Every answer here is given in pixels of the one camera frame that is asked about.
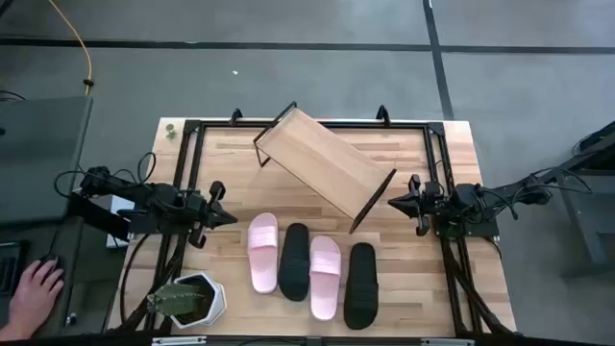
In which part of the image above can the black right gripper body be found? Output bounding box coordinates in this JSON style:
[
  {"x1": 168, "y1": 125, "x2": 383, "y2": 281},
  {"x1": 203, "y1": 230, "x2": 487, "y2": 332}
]
[{"x1": 407, "y1": 173, "x2": 451, "y2": 237}]

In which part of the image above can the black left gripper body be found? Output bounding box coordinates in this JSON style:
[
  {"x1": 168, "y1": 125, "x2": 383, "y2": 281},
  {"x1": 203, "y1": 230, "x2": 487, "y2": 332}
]
[{"x1": 184, "y1": 180, "x2": 227, "y2": 250}]

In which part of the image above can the pink slide sandal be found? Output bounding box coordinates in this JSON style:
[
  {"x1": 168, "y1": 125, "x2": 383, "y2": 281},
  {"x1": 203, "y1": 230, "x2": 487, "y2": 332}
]
[
  {"x1": 308, "y1": 235, "x2": 343, "y2": 322},
  {"x1": 246, "y1": 211, "x2": 281, "y2": 295}
]

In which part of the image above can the black slide sandal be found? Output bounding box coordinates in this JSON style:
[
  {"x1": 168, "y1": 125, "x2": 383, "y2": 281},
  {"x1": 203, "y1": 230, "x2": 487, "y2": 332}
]
[
  {"x1": 278, "y1": 222, "x2": 311, "y2": 303},
  {"x1": 342, "y1": 241, "x2": 381, "y2": 332}
]

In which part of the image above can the person's forearm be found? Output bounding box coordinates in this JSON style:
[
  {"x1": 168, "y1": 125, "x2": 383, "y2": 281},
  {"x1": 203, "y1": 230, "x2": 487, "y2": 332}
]
[{"x1": 0, "y1": 321, "x2": 23, "y2": 343}]

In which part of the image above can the white hexagonal plant pot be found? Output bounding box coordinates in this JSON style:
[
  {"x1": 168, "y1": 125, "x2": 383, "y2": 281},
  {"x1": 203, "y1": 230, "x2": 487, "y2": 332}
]
[{"x1": 168, "y1": 271, "x2": 228, "y2": 331}]

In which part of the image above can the green cactus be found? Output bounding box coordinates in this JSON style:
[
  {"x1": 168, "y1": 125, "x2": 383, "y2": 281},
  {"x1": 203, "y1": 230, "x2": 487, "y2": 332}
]
[{"x1": 146, "y1": 282, "x2": 206, "y2": 317}]

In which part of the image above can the dark side desk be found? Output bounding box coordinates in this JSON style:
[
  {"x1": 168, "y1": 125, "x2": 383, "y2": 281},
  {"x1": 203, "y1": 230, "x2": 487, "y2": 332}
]
[{"x1": 0, "y1": 191, "x2": 134, "y2": 340}]

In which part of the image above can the grey metal stand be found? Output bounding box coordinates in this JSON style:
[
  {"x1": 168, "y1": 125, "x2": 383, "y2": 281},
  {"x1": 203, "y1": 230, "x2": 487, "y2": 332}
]
[{"x1": 556, "y1": 119, "x2": 615, "y2": 280}]

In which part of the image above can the black computer mouse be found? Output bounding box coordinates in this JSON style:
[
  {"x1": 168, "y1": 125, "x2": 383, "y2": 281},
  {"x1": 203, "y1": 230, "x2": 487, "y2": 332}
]
[{"x1": 37, "y1": 253, "x2": 66, "y2": 284}]

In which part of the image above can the dark grey monitor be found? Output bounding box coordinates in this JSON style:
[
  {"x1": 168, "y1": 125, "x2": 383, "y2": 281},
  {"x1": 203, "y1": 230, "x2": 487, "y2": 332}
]
[{"x1": 0, "y1": 95, "x2": 94, "y2": 227}]

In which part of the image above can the person's hand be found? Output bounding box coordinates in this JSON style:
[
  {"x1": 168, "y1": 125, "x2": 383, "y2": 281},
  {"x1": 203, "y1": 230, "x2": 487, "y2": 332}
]
[{"x1": 7, "y1": 259, "x2": 66, "y2": 340}]

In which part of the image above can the black keyboard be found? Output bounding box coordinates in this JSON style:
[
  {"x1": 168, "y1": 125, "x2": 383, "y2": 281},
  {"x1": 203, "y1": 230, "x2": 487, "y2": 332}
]
[{"x1": 0, "y1": 239, "x2": 28, "y2": 297}]

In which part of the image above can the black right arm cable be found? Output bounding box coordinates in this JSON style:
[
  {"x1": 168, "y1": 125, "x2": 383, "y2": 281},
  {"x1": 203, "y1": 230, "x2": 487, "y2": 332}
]
[{"x1": 480, "y1": 165, "x2": 595, "y2": 222}]

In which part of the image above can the black aluminium table frame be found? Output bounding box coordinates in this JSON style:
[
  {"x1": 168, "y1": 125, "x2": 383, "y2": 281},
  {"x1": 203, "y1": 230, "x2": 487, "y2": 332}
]
[{"x1": 108, "y1": 117, "x2": 518, "y2": 346}]

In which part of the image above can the wooden shelf with black frame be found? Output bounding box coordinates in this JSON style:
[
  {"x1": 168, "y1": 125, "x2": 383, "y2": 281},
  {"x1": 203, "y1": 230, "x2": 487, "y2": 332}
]
[{"x1": 253, "y1": 100, "x2": 399, "y2": 235}]

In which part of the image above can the curved black cable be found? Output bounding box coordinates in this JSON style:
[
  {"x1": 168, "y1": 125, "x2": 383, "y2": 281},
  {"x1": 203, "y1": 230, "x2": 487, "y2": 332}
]
[{"x1": 118, "y1": 233, "x2": 145, "y2": 328}]

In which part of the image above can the silver metal bracket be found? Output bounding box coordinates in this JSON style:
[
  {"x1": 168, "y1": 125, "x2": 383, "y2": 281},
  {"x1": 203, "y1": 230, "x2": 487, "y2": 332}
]
[
  {"x1": 420, "y1": 337, "x2": 476, "y2": 346},
  {"x1": 151, "y1": 335, "x2": 208, "y2": 346}
]

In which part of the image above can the yellow cable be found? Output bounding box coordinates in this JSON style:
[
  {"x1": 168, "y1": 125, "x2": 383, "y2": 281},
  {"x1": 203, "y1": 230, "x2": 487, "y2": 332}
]
[{"x1": 46, "y1": 0, "x2": 95, "y2": 96}]

